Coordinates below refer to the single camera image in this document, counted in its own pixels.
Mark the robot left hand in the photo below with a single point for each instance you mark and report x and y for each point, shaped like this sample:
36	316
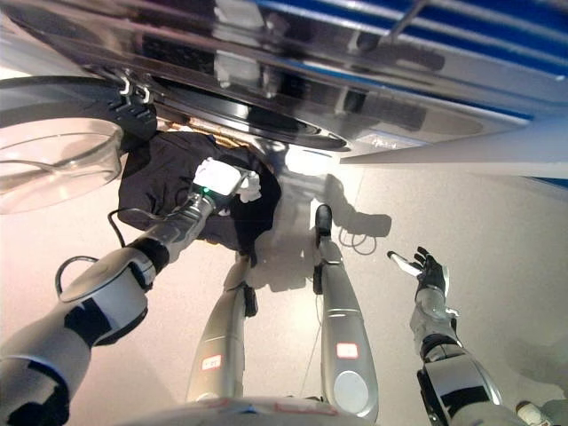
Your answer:
219	178

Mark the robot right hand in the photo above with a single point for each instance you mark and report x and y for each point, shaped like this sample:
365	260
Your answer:
432	271

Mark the black garment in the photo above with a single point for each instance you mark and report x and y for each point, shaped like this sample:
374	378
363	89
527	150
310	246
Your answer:
164	177

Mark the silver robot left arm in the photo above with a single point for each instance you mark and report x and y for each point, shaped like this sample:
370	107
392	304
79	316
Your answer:
106	293

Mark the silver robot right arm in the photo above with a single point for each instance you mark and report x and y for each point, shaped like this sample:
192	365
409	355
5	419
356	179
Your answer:
448	355

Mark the wicker laundry basket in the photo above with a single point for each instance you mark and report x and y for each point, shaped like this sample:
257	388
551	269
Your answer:
222	135

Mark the silver washing machine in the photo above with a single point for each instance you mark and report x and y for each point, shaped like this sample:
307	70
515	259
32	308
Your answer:
310	66

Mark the round glass washing machine door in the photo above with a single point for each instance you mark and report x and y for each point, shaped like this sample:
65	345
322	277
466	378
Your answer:
53	155

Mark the silver robot right leg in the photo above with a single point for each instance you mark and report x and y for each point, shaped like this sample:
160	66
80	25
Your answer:
344	328

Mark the silver robot leg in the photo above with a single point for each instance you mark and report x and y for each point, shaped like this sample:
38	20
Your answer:
344	328
224	337

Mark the black robot right foot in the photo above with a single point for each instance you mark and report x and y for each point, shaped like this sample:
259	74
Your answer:
324	218

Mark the silver robot left leg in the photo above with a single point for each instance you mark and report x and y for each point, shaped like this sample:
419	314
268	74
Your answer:
224	337

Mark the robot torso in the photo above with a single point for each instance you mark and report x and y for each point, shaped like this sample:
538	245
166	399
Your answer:
262	410

